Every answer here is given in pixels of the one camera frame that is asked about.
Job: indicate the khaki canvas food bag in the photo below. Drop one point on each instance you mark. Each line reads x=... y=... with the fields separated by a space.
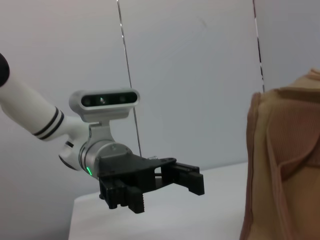
x=282 y=162

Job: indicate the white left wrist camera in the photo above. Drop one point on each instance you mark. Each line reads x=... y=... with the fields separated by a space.
x=105 y=110

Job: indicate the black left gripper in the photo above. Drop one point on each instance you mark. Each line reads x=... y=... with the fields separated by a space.
x=130 y=170

